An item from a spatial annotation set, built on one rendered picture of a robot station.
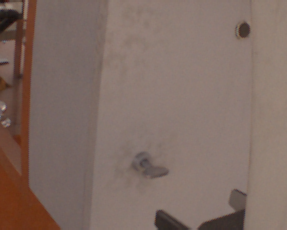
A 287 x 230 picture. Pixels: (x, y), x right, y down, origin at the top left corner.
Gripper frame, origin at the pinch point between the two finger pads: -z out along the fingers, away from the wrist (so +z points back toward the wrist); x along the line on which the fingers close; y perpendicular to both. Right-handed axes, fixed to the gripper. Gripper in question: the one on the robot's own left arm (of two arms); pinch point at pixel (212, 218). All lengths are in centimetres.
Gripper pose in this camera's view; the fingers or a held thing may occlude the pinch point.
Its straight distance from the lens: 58.5
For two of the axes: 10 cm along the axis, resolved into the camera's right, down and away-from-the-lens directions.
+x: -8.4, 1.2, -5.2
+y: -1.1, 9.2, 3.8
